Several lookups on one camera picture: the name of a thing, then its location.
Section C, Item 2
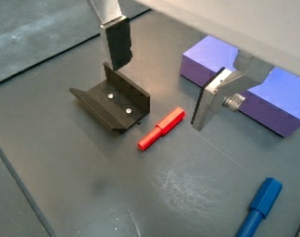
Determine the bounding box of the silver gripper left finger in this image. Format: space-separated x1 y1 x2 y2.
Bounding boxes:
86 0 133 70

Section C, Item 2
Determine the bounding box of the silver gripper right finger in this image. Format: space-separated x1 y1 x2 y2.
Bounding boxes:
192 50 275 131

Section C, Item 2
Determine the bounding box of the blue peg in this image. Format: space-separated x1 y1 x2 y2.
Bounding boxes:
236 178 283 237

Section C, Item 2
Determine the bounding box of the black angle fixture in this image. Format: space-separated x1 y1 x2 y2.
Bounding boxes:
70 62 150 132

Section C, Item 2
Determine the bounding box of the purple base block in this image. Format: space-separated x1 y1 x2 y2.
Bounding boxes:
181 36 300 137

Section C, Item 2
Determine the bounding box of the red peg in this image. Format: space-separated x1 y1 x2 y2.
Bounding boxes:
138 106 187 151

